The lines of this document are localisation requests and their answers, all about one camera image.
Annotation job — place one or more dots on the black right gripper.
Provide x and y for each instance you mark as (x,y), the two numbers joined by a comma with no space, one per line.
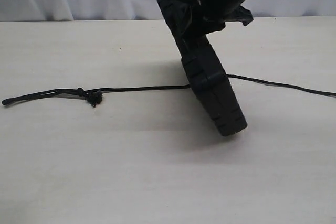
(245,13)

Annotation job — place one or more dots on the black plastic case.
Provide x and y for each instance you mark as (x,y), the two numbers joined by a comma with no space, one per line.
(204,71)

